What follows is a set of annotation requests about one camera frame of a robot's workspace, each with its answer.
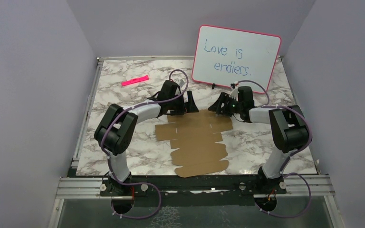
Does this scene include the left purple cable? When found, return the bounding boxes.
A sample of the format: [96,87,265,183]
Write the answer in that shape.
[100,69,190,220]

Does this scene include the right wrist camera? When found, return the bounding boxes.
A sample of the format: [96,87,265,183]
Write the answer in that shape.
[229,82,239,100]

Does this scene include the pink marker pen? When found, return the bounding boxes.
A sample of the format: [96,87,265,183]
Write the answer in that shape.
[121,75,150,86]

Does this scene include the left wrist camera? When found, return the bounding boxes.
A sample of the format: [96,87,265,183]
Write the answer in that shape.
[176,79,185,87]

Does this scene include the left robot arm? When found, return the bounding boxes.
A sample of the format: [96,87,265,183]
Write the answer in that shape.
[94,80,199,195]

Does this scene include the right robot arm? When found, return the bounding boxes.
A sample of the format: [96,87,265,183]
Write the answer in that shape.
[208,84,312,193]

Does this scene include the brown cardboard box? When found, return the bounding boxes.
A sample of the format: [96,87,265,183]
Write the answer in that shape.
[155,110,233,178]

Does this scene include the purple cable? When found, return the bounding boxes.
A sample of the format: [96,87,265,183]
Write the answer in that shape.
[232,80,313,219]
[100,69,190,220]

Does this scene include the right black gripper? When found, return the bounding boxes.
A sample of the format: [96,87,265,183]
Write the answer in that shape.
[208,92,242,117]

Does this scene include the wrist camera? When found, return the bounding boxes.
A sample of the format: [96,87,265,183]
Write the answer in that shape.
[176,79,185,87]
[229,82,239,100]

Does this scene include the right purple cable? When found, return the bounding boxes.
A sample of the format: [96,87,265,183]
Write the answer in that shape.
[232,80,313,219]

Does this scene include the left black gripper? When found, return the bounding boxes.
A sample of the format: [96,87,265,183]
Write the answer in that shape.
[168,91,199,115]

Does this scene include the pink framed whiteboard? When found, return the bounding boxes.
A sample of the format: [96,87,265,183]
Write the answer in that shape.
[192,25,281,94]

